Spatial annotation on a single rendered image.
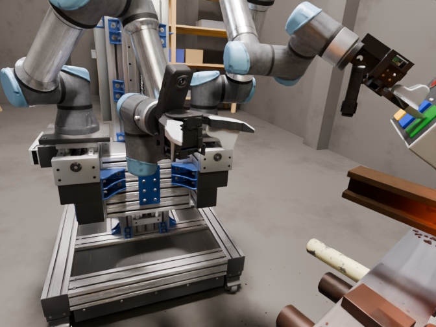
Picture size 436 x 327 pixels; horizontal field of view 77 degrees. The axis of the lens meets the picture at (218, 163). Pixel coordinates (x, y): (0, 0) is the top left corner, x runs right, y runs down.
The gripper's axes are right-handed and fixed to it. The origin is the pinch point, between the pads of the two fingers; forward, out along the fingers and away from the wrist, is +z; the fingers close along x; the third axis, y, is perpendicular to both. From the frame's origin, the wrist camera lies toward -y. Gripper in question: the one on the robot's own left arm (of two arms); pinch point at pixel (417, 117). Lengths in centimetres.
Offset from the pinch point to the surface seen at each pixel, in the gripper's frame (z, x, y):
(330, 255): 10.4, -4.4, -37.8
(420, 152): 3.8, -7.0, -4.7
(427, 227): -4.0, -46.7, -5.5
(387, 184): -8.2, -45.1, -5.1
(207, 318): 7, 11, -113
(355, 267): 15.3, -6.6, -34.5
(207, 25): -274, 442, -87
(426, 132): 1.7, -6.8, -1.1
